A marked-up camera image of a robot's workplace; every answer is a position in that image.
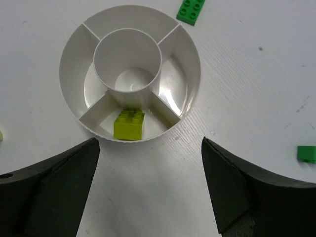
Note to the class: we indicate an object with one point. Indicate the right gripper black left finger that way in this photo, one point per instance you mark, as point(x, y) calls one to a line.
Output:
point(47, 199)

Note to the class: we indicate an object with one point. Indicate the lime green lego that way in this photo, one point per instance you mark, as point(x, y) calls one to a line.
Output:
point(129, 125)

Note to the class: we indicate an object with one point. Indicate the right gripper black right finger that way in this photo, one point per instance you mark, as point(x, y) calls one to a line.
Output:
point(249, 201)

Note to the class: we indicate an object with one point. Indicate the dark green lego plate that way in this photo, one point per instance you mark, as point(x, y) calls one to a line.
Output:
point(189, 11)

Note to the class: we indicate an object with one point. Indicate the dark green sloped lego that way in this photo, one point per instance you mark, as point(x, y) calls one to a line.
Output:
point(306, 154)

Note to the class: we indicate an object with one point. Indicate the white round divided container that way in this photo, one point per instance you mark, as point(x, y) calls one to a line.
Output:
point(130, 57)

